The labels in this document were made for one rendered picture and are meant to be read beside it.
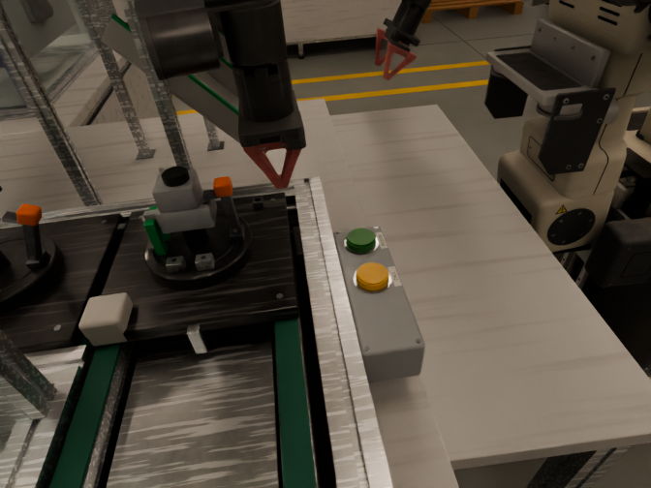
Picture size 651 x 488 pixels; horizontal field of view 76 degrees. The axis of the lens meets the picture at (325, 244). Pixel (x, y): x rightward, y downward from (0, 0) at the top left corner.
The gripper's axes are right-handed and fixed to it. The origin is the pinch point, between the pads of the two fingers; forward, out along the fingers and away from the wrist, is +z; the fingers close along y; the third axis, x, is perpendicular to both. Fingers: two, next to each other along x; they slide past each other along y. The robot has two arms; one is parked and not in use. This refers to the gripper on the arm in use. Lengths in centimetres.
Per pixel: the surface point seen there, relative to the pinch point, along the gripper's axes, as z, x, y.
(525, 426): 20.4, 23.0, 25.7
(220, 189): -1.0, -7.1, 1.3
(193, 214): 1.1, -10.8, 2.6
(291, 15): 71, 26, -394
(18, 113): 18, -75, -86
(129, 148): 20, -38, -57
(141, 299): 8.8, -18.7, 7.6
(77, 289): 8.7, -27.2, 4.1
